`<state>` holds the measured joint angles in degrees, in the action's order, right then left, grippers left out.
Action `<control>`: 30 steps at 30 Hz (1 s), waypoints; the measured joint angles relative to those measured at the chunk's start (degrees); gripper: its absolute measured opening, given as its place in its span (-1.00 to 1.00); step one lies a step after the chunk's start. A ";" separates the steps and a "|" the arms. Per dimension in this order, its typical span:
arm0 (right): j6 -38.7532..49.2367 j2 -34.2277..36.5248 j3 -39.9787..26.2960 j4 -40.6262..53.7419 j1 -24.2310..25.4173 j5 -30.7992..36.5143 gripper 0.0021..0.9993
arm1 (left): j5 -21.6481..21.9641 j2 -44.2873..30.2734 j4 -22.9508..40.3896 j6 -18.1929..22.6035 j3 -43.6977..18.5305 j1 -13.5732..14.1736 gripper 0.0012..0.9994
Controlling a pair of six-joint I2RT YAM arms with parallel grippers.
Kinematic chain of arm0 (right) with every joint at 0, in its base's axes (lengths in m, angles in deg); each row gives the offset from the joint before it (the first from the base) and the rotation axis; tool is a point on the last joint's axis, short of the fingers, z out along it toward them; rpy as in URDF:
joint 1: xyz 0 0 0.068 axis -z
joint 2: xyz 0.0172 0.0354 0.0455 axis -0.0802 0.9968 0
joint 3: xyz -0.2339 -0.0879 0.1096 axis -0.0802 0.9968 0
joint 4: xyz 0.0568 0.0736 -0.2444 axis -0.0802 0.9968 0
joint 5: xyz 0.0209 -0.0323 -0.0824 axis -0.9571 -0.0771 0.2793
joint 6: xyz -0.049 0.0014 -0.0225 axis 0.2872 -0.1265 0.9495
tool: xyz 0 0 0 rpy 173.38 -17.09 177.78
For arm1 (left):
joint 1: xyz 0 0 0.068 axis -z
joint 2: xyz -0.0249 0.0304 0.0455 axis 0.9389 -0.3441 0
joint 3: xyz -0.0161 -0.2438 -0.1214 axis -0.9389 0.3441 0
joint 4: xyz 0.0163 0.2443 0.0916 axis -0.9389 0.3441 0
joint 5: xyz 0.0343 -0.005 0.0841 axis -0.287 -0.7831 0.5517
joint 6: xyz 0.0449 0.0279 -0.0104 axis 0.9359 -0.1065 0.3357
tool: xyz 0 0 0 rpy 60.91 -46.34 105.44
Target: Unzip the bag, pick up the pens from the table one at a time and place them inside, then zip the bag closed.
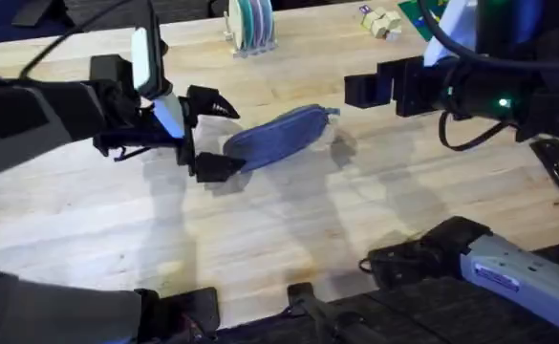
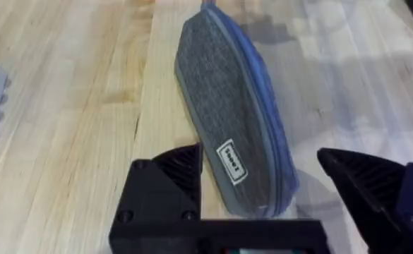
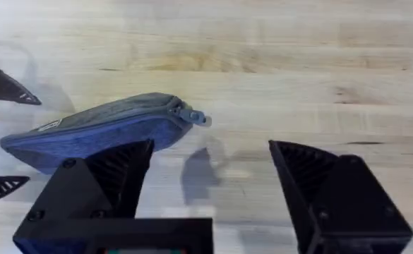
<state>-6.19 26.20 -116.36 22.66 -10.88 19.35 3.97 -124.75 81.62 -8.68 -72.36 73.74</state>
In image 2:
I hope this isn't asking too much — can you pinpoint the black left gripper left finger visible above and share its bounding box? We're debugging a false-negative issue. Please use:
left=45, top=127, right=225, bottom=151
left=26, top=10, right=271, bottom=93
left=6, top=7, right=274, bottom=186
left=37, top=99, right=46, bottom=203
left=115, top=142, right=204, bottom=224

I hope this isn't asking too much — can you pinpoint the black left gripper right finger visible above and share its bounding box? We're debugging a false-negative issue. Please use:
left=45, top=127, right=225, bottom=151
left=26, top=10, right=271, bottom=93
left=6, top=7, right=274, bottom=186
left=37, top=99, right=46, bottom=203
left=316, top=147, right=413, bottom=254

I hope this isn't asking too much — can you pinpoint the grey and blue zip bag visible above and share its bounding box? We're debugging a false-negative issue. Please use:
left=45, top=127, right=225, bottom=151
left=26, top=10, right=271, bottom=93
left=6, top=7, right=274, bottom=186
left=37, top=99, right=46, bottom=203
left=174, top=0, right=301, bottom=218

